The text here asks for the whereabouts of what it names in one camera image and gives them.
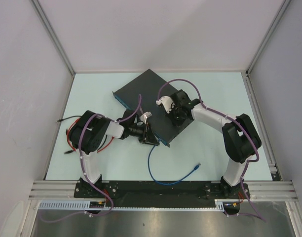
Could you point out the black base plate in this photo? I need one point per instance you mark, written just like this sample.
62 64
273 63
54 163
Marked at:
183 194

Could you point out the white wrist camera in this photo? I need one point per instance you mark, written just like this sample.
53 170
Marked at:
167 103
144 117

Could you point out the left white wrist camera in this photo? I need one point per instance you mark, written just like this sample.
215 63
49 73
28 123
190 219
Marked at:
144 117

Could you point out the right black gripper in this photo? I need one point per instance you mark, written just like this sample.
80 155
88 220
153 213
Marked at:
179 123

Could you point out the black network switch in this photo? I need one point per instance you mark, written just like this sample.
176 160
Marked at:
147 85

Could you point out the white slotted cable duct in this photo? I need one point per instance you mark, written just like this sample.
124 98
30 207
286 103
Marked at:
86 205

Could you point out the aluminium frame rail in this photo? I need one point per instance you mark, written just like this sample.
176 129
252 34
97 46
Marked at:
260 190

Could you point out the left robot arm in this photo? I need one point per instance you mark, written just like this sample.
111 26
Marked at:
88 136

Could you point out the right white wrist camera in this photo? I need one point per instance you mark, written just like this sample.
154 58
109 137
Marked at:
167 103

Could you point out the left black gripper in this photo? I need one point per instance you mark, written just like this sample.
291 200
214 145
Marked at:
147 137

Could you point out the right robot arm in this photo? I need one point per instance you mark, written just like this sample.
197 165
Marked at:
240 137

